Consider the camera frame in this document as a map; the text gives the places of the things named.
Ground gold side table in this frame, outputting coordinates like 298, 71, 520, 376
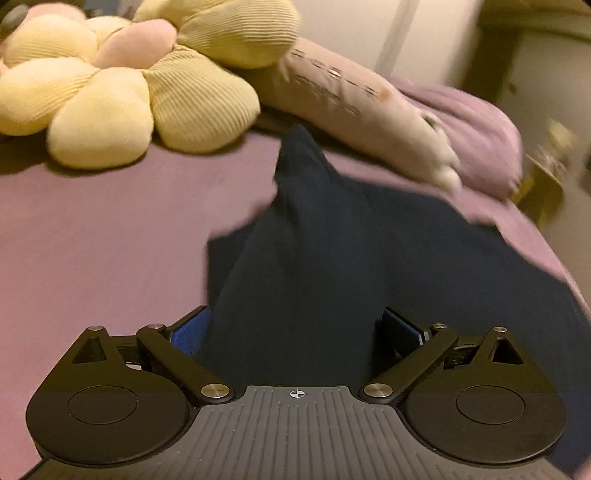
510, 115, 583, 228

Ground dark navy zip jacket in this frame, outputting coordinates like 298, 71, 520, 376
198, 124, 591, 478

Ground long beige plush pillow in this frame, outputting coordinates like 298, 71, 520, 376
240, 37, 463, 193

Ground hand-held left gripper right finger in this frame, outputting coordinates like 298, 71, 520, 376
359, 305, 540, 405

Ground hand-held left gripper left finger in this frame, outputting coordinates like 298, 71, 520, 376
46, 305, 237, 407

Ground cream flower plush pillow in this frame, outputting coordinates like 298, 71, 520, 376
0, 0, 304, 169

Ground purple bed blanket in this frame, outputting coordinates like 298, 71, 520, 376
0, 76, 583, 480

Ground pink plush toy grey feet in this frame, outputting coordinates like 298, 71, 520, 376
0, 0, 88, 37

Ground purple pillow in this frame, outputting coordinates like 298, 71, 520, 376
392, 76, 525, 202

